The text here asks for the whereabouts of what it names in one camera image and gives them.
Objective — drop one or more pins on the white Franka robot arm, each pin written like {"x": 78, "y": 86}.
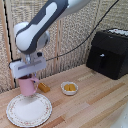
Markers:
{"x": 40, "y": 23}

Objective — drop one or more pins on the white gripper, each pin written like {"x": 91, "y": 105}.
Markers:
{"x": 28, "y": 66}

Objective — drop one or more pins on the white bowl with yellow food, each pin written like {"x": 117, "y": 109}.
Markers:
{"x": 69, "y": 88}

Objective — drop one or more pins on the black box appliance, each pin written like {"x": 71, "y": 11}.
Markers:
{"x": 108, "y": 53}

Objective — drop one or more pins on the pink mug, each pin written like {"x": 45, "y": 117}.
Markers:
{"x": 28, "y": 85}

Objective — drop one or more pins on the white floral plate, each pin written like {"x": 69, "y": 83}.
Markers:
{"x": 29, "y": 110}

